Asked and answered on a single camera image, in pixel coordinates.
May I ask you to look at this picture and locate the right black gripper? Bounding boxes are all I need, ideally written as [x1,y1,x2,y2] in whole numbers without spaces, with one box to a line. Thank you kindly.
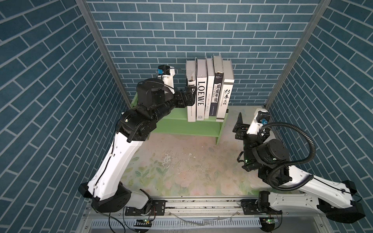
[234,112,272,168]

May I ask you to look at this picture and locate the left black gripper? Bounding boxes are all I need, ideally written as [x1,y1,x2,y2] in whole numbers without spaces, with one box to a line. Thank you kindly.
[149,84,197,125]

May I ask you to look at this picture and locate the green two-tier shelf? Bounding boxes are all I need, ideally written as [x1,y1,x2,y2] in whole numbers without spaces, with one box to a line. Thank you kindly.
[130,93,229,145]

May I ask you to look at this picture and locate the large white black-spine book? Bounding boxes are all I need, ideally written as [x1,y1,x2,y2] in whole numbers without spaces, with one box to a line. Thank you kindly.
[216,60,235,122]

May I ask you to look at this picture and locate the white book with barcode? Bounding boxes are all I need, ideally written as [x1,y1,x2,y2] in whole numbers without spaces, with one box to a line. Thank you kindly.
[186,60,197,122]

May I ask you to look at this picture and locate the white La Dame aux camelias book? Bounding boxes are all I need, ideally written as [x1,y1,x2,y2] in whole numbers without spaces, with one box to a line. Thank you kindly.
[205,58,215,119]

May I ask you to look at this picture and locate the white Loewe Foundation Craft Prize book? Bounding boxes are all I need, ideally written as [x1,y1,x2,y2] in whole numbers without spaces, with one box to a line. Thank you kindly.
[196,59,207,121]

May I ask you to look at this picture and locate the Chinese book with man portrait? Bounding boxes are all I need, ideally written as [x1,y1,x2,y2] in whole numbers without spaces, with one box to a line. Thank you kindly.
[209,55,224,117]

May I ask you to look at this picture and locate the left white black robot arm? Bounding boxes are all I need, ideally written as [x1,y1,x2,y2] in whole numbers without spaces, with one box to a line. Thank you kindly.
[79,78,197,215]

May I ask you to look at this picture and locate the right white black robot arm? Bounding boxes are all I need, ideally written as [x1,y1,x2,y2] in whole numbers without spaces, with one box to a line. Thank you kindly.
[233,109,366,224]

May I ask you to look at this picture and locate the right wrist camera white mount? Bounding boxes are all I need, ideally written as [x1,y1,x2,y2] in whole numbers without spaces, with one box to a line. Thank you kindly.
[247,108,271,135]

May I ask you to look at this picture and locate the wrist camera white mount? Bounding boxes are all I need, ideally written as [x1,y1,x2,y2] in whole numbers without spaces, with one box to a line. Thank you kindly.
[247,108,271,135]
[157,65,175,94]

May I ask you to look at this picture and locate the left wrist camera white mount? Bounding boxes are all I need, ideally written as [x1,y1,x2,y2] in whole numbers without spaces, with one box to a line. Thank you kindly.
[157,65,175,94]

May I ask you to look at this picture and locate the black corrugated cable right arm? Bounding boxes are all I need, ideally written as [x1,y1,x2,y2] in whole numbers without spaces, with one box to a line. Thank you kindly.
[259,121,317,192]

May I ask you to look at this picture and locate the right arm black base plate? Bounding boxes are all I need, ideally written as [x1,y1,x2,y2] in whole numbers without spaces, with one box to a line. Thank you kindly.
[241,199,260,215]

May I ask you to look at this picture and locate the aluminium mounting rail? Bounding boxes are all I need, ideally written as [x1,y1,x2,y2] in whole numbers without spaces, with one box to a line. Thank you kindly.
[83,192,323,218]

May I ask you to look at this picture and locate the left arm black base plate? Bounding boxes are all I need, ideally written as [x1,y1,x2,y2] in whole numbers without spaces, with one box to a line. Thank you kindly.
[124,200,166,216]

